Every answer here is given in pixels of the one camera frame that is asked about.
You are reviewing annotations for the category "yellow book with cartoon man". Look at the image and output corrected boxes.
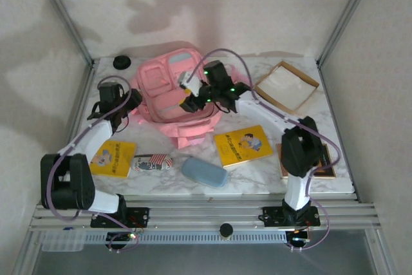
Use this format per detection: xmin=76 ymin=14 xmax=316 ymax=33
xmin=214 ymin=125 xmax=274 ymax=169

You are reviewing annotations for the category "shallow cardboard tray box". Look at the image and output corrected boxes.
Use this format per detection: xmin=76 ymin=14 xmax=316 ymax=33
xmin=253 ymin=61 xmax=321 ymax=115

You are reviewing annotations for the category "left small circuit board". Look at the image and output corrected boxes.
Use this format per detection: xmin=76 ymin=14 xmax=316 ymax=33
xmin=106 ymin=231 xmax=144 ymax=250

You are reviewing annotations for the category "yellow book with cartoon head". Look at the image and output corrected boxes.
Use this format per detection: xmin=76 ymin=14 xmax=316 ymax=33
xmin=89 ymin=140 xmax=137 ymax=180

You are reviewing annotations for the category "aluminium rail beam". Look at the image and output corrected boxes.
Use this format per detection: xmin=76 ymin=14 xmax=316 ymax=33
xmin=28 ymin=199 xmax=382 ymax=232

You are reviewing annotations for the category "black round knob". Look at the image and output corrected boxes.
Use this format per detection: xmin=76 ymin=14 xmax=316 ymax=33
xmin=219 ymin=223 xmax=234 ymax=240

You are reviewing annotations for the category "clear plastic organizer box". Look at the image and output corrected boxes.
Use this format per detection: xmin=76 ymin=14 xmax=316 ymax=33
xmin=41 ymin=230 xmax=86 ymax=252

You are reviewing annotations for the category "black round cap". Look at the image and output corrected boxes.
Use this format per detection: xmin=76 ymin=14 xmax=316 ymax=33
xmin=113 ymin=55 xmax=131 ymax=70

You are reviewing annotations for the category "grey slotted cable duct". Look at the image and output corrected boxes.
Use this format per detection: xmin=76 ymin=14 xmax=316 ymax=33
xmin=82 ymin=231 xmax=287 ymax=244

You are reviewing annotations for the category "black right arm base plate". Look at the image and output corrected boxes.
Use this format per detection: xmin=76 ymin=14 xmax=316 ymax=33
xmin=262 ymin=205 xmax=322 ymax=227

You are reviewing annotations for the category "flag print fabric pouch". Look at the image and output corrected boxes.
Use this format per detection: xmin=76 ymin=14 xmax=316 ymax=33
xmin=132 ymin=154 xmax=174 ymax=173

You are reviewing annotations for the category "aluminium right frame post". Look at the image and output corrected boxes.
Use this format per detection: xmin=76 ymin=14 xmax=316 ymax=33
xmin=317 ymin=0 xmax=380 ymax=68

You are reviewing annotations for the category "pink student backpack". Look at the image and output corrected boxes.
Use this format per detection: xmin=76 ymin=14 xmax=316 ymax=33
xmin=130 ymin=46 xmax=248 ymax=149

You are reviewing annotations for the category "aluminium left frame post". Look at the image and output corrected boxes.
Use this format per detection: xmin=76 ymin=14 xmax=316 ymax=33
xmin=30 ymin=0 xmax=99 ymax=66

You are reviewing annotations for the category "aluminium frame post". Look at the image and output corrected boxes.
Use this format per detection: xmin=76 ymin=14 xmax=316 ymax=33
xmin=30 ymin=0 xmax=99 ymax=66
xmin=317 ymin=0 xmax=380 ymax=68

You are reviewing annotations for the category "blue grey pencil case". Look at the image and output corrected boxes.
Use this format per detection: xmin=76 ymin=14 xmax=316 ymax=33
xmin=181 ymin=156 xmax=229 ymax=189

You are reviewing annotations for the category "right small circuit board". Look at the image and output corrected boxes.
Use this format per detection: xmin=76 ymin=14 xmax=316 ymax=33
xmin=286 ymin=228 xmax=312 ymax=247

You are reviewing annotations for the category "small circuit board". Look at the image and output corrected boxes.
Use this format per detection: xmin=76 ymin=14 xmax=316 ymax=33
xmin=286 ymin=228 xmax=312 ymax=247
xmin=106 ymin=231 xmax=144 ymax=250

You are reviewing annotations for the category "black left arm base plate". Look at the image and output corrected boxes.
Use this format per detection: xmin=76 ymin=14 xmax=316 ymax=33
xmin=89 ymin=207 xmax=151 ymax=228

